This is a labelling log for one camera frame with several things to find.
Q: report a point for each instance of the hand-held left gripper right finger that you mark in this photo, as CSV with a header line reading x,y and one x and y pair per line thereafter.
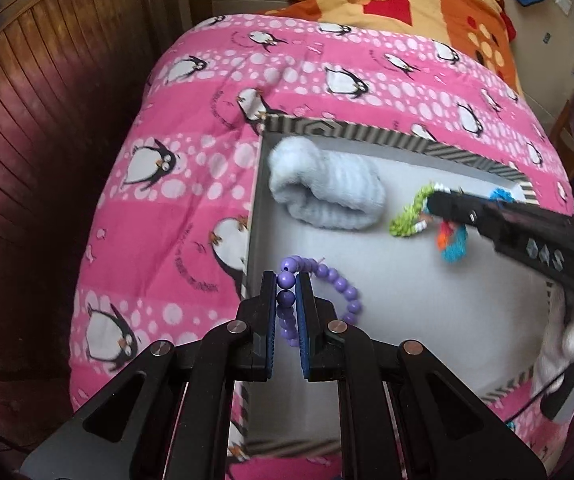
x,y
303,327

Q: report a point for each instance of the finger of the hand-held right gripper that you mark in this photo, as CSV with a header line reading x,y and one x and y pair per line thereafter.
x,y
467,204
517,247

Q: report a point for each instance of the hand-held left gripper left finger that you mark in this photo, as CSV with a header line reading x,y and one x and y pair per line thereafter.
x,y
269,322

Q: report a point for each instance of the grey box with striped rim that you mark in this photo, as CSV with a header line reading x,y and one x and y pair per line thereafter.
x,y
392,320

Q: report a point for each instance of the light blue rolled sock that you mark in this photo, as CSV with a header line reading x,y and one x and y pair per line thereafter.
x,y
327,190

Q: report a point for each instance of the pink penguin print blanket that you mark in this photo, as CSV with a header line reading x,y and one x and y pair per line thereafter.
x,y
182,200

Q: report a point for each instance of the orange floral blanket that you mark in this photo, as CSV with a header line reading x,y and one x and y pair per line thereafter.
x,y
432,5

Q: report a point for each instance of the wooden bed headboard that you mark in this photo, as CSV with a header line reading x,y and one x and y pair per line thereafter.
x,y
52,135

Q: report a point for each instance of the white wall socket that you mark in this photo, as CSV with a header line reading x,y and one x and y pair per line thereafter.
x,y
563,1

